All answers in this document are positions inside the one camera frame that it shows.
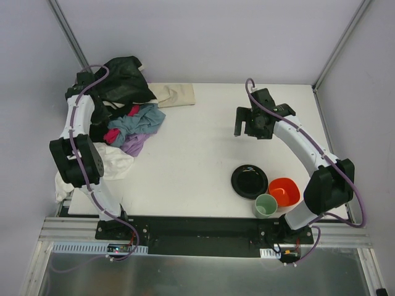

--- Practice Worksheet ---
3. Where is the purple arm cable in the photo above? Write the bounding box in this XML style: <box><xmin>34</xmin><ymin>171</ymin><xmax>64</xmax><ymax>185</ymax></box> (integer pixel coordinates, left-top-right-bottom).
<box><xmin>245</xmin><ymin>78</ymin><xmax>367</xmax><ymax>228</ymax></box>
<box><xmin>69</xmin><ymin>64</ymin><xmax>139</xmax><ymax>231</ymax></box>

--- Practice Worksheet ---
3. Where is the aluminium frame post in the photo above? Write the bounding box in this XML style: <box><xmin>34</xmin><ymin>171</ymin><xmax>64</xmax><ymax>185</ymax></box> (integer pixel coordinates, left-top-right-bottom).
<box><xmin>47</xmin><ymin>0</ymin><xmax>89</xmax><ymax>68</ymax></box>
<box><xmin>312</xmin><ymin>0</ymin><xmax>373</xmax><ymax>93</ymax></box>

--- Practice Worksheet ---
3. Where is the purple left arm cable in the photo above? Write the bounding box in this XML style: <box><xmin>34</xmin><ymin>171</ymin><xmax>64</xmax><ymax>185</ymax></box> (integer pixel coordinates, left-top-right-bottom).
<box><xmin>69</xmin><ymin>64</ymin><xmax>139</xmax><ymax>231</ymax></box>

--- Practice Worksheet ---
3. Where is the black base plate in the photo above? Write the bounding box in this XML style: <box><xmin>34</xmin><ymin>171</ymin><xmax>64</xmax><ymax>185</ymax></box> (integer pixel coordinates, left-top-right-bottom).
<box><xmin>95</xmin><ymin>216</ymin><xmax>313</xmax><ymax>258</ymax></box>

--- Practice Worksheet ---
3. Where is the pale green cup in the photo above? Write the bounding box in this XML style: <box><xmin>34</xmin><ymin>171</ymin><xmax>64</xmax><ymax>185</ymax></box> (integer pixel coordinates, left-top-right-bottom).
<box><xmin>253</xmin><ymin>194</ymin><xmax>278</xmax><ymax>219</ymax></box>

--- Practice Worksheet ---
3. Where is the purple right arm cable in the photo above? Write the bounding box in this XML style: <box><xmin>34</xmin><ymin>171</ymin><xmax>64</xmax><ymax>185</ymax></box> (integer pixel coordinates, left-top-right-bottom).
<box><xmin>245</xmin><ymin>78</ymin><xmax>367</xmax><ymax>228</ymax></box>

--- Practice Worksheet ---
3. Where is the aluminium front rail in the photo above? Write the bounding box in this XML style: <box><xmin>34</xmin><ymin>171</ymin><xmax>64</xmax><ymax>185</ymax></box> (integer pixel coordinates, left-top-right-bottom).
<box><xmin>40</xmin><ymin>216</ymin><xmax>373</xmax><ymax>249</ymax></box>

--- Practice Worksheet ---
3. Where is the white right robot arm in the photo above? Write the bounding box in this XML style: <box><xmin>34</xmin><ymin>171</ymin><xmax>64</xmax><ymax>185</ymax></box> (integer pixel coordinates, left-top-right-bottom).
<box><xmin>234</xmin><ymin>88</ymin><xmax>355</xmax><ymax>231</ymax></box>

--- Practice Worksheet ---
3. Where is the magenta cloth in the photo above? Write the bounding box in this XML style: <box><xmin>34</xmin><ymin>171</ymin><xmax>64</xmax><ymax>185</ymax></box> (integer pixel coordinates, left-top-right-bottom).
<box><xmin>104</xmin><ymin>104</ymin><xmax>140</xmax><ymax>144</ymax></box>

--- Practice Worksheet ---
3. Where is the cream black tote bag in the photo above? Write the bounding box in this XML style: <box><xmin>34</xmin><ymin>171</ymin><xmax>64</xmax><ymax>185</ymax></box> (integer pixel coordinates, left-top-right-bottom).
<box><xmin>89</xmin><ymin>103</ymin><xmax>135</xmax><ymax>142</ymax></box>

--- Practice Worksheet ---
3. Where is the left aluminium frame post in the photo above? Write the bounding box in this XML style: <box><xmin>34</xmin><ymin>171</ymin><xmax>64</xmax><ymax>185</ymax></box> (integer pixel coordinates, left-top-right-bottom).
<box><xmin>47</xmin><ymin>0</ymin><xmax>89</xmax><ymax>68</ymax></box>

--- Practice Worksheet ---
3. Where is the blue-grey cloth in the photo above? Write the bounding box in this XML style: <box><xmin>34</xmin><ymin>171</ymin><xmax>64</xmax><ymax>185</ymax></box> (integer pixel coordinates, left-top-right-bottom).
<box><xmin>108</xmin><ymin>104</ymin><xmax>165</xmax><ymax>147</ymax></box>

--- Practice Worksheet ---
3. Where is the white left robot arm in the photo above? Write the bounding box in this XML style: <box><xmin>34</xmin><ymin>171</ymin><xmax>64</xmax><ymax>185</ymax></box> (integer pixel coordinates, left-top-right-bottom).
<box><xmin>49</xmin><ymin>67</ymin><xmax>128</xmax><ymax>225</ymax></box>

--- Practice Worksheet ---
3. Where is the beige folded cloth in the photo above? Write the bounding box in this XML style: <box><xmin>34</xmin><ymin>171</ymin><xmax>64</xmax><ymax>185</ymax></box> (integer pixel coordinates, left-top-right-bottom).
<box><xmin>148</xmin><ymin>83</ymin><xmax>196</xmax><ymax>108</ymax></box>

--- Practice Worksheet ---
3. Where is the lilac cloth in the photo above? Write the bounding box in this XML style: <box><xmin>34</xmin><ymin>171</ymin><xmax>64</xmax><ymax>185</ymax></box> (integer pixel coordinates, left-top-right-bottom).
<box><xmin>120</xmin><ymin>134</ymin><xmax>152</xmax><ymax>157</ymax></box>

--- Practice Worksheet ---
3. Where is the black mesh cloth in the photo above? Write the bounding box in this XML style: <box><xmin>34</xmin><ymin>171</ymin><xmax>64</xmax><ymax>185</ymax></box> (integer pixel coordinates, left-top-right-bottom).
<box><xmin>92</xmin><ymin>56</ymin><xmax>156</xmax><ymax>124</ymax></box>

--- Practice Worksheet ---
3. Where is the right aluminium frame post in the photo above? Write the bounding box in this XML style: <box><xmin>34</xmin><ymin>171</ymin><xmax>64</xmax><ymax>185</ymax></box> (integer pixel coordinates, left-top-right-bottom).
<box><xmin>312</xmin><ymin>0</ymin><xmax>373</xmax><ymax>93</ymax></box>

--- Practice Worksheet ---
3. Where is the orange bowl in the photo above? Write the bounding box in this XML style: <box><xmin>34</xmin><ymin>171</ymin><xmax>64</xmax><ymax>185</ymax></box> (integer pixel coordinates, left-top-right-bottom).
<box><xmin>268</xmin><ymin>178</ymin><xmax>301</xmax><ymax>207</ymax></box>

